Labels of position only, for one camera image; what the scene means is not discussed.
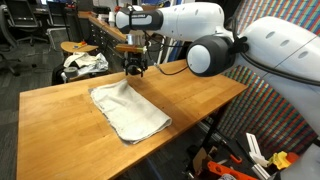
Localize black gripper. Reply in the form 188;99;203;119
122;54;148;76

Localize white cloth towel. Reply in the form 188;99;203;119
89;79;172;144

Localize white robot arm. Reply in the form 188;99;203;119
116;2;320;135

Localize wooden workbench with drawers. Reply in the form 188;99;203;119
78;11;126;72

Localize crumpled white cloth on chair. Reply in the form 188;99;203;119
63;52;109;74

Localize grey tape roll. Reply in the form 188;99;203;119
64;67;78;78

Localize round wooden stool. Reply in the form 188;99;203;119
60;41;97;53

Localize cardboard box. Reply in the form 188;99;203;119
192;146;217;173

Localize black office chair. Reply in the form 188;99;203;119
0;5;20;76

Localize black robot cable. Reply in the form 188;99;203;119
143;31;190;76

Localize black table leg frame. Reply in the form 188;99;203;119
187;104;228;159

